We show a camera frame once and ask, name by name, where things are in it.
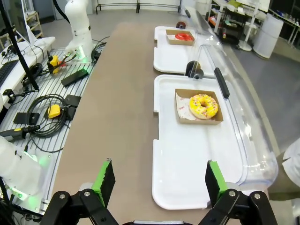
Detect small white display tray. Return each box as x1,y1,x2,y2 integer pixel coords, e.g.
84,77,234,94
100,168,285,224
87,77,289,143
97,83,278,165
153,26,228,77

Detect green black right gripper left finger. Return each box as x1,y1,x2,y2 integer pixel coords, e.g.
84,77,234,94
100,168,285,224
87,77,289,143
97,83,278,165
45,157,118,225

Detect yellow sprinkled donut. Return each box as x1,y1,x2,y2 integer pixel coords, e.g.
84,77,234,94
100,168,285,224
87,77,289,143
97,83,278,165
189,93,218,120

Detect small black box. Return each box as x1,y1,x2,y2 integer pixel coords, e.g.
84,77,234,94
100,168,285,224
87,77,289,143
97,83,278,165
62,106,77,121

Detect black keyboard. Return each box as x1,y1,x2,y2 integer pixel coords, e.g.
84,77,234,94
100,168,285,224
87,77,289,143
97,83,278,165
0,60,19,88

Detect white floor fan stand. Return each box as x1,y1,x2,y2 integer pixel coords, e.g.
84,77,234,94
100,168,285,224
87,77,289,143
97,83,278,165
238,0,260,52

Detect cardboard box of red donut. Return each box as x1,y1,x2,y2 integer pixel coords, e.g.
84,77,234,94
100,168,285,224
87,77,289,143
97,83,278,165
165,29,196,46

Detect large clear display lid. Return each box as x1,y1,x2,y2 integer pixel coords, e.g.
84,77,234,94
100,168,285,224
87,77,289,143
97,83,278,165
194,43,278,186

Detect small clear display lid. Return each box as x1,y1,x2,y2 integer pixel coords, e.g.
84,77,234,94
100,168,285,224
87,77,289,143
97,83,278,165
182,6,225,46

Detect cardboard box of yellow donut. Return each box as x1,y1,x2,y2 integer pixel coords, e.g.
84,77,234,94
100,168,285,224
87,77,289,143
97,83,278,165
174,88,224,127

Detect black shelf cart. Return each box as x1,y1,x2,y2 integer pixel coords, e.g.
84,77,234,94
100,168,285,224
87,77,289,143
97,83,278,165
208,7,247,46

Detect coiled black cable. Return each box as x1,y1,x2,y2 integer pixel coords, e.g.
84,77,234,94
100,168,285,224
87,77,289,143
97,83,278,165
25,94,72,139

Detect plain yellow emergency stop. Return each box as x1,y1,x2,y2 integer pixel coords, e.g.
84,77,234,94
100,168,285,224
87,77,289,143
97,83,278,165
45,105,61,119

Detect white cylindrical air purifier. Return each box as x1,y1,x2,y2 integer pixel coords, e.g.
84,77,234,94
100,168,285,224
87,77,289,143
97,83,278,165
253,13,285,59

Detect yellow emergency stop red button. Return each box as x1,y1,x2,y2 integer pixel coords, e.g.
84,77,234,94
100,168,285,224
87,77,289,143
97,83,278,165
47,55,66,75

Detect black round hinge knob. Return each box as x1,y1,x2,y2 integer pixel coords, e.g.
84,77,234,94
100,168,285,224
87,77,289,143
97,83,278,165
185,60,204,79

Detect black cable bundle with plug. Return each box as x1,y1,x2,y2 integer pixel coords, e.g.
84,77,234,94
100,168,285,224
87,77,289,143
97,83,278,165
90,36,111,64

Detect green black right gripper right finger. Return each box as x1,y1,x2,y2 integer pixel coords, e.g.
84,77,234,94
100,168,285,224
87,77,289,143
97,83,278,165
198,160,278,225

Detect long black box green light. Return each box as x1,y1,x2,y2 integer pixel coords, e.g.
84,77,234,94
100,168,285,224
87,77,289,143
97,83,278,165
61,67,89,87

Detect black floor frame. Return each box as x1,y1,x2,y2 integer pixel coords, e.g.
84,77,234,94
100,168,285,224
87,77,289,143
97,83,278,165
96,0,182,12

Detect long black lid handle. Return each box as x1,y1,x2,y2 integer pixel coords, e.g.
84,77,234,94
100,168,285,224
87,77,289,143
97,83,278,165
214,67,230,99

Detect black stand pole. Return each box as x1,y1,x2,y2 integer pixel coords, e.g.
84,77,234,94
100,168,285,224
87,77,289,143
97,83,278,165
0,0,40,91

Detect red glazed donut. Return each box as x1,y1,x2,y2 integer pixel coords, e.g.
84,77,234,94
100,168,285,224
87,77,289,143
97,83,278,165
175,32,193,42

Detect grey yellow black handle device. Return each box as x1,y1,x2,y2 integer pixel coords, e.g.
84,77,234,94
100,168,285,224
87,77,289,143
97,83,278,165
0,125,41,141

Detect computer monitor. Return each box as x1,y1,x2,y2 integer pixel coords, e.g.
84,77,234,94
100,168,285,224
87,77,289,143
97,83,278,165
20,0,36,45

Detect large white display tray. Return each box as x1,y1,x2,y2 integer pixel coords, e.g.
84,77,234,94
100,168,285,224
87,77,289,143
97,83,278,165
151,74,249,210

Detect black flat mounting plate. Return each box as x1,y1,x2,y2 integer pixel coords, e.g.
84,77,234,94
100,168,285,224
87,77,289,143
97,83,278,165
64,94,82,107
13,112,40,125

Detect person's khaki trousers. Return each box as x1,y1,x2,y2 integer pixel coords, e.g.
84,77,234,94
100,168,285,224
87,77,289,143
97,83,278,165
267,152,300,201

